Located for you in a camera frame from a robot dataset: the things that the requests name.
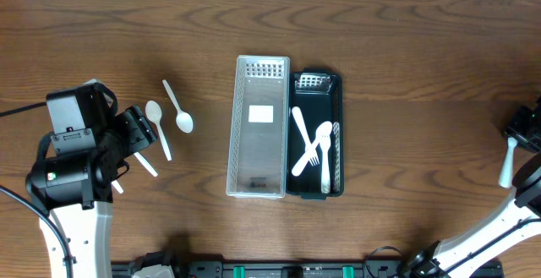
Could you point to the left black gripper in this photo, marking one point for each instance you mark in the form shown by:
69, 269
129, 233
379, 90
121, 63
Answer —
138, 127

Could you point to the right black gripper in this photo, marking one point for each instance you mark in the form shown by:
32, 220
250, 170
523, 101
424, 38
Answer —
520, 128

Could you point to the white plastic spoon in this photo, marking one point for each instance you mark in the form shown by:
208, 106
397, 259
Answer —
117, 186
154, 114
323, 130
146, 164
183, 119

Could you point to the white plastic fork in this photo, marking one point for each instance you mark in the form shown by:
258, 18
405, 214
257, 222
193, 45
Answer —
325, 145
298, 118
506, 172

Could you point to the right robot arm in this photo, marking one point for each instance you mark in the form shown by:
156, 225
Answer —
516, 219

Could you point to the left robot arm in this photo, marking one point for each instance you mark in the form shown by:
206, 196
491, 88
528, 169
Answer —
76, 166

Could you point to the clear plastic basket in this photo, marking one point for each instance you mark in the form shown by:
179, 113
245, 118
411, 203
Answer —
257, 159

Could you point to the black plastic basket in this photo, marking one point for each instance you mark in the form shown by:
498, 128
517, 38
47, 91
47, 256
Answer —
318, 93

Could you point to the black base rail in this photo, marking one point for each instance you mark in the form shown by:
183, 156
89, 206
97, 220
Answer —
167, 264

